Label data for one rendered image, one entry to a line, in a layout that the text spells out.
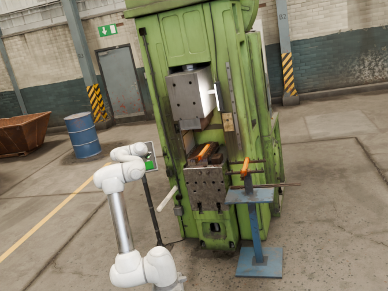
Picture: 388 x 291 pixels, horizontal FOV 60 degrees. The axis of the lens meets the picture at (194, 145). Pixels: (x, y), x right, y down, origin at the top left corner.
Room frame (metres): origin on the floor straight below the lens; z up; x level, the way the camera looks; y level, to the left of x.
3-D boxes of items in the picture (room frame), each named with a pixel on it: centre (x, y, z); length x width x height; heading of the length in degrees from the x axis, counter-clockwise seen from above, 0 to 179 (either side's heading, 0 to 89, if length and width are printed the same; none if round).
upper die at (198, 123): (3.14, -0.08, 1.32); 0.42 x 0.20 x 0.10; 158
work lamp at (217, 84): (2.95, -0.31, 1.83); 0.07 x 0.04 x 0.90; 68
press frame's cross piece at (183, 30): (3.26, -0.18, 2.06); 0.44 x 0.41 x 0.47; 158
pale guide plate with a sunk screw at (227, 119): (2.95, -0.34, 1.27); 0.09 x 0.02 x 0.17; 68
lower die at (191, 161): (3.14, -0.08, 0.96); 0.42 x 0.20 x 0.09; 158
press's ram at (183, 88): (3.12, -0.12, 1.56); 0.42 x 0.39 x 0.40; 158
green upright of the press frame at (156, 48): (3.38, 0.13, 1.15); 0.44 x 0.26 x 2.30; 158
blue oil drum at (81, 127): (7.23, 2.33, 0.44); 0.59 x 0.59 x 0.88
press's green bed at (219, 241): (3.13, -0.13, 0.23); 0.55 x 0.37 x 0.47; 158
